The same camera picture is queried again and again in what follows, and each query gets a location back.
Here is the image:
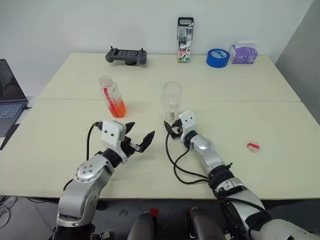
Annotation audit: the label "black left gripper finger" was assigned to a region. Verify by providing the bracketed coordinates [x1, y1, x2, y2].
[138, 130, 156, 153]
[124, 121, 136, 137]

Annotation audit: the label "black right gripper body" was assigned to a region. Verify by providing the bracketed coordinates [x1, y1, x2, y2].
[168, 119, 185, 140]

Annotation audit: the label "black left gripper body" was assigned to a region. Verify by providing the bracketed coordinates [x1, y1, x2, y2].
[119, 136, 141, 159]

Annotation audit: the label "bottle with orange liquid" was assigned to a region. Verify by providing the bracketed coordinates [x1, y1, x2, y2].
[99, 76, 127, 119]

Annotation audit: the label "clear wine glass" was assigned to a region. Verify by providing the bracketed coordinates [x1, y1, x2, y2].
[160, 80, 184, 125]

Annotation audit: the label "clear red-labelled bottle cap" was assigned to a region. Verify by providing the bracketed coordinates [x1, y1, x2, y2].
[245, 140, 261, 153]

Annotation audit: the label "grey handheld game controller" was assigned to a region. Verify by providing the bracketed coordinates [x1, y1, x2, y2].
[104, 45, 149, 67]

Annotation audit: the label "dark rounded shape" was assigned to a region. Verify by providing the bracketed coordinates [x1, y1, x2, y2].
[185, 206, 226, 240]
[127, 211, 155, 240]

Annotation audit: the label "blue tape roll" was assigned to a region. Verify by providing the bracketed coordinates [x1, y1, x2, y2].
[205, 48, 231, 69]

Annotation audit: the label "marker pen pack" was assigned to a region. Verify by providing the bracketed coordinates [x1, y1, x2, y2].
[176, 16, 195, 64]

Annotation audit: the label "purple tissue box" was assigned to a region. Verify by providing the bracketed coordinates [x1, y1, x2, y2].
[229, 40, 260, 65]

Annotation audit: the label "dark grey laptop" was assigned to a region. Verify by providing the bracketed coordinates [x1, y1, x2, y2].
[0, 59, 29, 138]

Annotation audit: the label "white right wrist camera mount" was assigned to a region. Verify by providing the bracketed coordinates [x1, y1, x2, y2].
[178, 109, 198, 143]

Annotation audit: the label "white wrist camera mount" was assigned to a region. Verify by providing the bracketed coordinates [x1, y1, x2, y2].
[178, 109, 198, 143]
[100, 120, 128, 160]

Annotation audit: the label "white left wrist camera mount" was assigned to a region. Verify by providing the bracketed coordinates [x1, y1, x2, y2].
[100, 120, 128, 160]

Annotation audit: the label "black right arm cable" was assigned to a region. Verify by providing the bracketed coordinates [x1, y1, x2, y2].
[165, 124, 271, 221]

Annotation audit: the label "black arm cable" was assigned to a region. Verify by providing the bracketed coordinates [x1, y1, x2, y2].
[165, 124, 271, 221]
[85, 121, 104, 161]

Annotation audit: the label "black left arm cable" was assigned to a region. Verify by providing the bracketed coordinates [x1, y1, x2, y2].
[85, 121, 104, 161]

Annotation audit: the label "white floor cables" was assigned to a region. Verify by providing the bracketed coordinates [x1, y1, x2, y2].
[0, 195, 18, 226]

